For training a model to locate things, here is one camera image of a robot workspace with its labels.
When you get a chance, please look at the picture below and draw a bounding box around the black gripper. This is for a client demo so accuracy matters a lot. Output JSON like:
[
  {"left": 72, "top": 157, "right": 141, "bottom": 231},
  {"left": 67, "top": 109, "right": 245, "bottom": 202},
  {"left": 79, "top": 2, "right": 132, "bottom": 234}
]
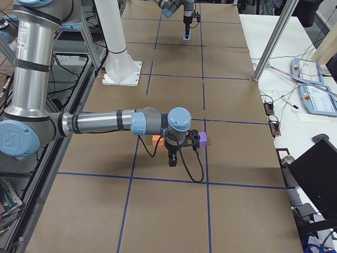
[
  {"left": 183, "top": 9, "right": 193, "bottom": 33},
  {"left": 165, "top": 143, "right": 181, "bottom": 167}
]

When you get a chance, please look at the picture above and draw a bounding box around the light blue block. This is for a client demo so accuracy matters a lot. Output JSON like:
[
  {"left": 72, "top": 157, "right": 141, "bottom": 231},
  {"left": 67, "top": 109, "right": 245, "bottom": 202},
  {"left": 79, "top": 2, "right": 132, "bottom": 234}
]
[{"left": 183, "top": 31, "right": 191, "bottom": 41}]

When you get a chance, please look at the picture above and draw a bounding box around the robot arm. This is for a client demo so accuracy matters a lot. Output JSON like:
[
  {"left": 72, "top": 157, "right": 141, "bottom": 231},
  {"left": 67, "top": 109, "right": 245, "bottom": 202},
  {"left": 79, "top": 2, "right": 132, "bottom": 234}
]
[
  {"left": 1, "top": 1, "right": 191, "bottom": 167},
  {"left": 154, "top": 0, "right": 200, "bottom": 40}
]

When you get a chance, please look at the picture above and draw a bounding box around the orange block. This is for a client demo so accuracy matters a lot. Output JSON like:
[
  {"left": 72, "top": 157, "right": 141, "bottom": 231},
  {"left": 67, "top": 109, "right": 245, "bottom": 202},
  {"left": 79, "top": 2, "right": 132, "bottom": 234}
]
[{"left": 152, "top": 135, "right": 165, "bottom": 147}]

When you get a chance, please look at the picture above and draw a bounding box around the purple block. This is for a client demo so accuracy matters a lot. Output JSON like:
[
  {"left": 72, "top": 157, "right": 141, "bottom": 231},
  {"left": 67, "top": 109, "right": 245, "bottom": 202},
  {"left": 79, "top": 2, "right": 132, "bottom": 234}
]
[{"left": 199, "top": 132, "right": 208, "bottom": 147}]

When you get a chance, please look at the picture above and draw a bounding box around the long metal rod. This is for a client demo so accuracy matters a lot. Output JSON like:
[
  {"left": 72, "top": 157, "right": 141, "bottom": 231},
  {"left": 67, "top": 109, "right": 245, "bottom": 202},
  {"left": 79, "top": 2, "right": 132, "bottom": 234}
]
[{"left": 266, "top": 64, "right": 337, "bottom": 98}]

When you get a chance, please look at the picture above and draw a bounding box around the black marker pen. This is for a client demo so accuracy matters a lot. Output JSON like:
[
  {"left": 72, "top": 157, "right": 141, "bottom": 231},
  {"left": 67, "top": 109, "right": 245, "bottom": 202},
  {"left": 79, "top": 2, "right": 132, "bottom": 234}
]
[{"left": 281, "top": 97, "right": 299, "bottom": 110}]

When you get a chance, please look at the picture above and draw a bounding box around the teach pendant far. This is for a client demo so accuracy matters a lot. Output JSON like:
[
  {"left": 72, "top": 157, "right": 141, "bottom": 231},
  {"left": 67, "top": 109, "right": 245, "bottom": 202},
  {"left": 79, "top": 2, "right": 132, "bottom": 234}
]
[{"left": 291, "top": 58, "right": 324, "bottom": 85}]

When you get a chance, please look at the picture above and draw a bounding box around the teach pendant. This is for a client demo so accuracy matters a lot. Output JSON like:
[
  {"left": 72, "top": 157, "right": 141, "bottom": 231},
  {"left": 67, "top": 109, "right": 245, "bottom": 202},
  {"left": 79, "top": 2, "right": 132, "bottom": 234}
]
[
  {"left": 291, "top": 58, "right": 324, "bottom": 85},
  {"left": 299, "top": 84, "right": 336, "bottom": 118}
]

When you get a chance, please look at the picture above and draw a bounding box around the black monitor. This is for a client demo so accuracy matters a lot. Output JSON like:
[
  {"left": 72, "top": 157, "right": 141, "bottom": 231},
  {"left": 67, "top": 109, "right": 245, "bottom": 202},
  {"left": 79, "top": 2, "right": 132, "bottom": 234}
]
[{"left": 289, "top": 139, "right": 336, "bottom": 219}]

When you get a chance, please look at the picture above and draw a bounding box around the teach pendant near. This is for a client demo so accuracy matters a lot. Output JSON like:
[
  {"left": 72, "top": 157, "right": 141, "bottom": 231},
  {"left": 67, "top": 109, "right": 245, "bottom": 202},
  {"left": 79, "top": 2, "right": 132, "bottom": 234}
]
[{"left": 299, "top": 84, "right": 336, "bottom": 118}]

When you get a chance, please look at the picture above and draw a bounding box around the stack of books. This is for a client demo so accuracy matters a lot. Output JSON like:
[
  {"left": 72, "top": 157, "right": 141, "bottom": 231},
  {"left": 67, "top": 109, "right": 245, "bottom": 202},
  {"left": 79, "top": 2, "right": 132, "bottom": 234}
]
[{"left": 1, "top": 179, "right": 23, "bottom": 237}]

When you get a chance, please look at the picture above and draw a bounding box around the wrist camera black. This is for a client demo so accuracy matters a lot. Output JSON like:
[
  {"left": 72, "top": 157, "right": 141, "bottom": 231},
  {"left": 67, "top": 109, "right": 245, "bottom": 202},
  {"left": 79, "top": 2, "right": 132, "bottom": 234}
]
[
  {"left": 180, "top": 129, "right": 200, "bottom": 152},
  {"left": 192, "top": 12, "right": 201, "bottom": 22}
]

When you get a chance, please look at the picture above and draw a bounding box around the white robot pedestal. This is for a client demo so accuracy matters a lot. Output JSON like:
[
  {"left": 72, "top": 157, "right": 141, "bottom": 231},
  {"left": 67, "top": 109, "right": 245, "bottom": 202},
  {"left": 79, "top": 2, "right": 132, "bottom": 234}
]
[{"left": 95, "top": 0, "right": 142, "bottom": 86}]

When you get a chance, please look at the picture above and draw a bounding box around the aluminium frame post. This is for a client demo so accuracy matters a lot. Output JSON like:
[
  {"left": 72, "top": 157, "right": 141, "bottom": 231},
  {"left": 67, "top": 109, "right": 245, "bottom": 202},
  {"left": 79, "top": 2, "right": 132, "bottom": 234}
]
[{"left": 252, "top": 0, "right": 299, "bottom": 82}]

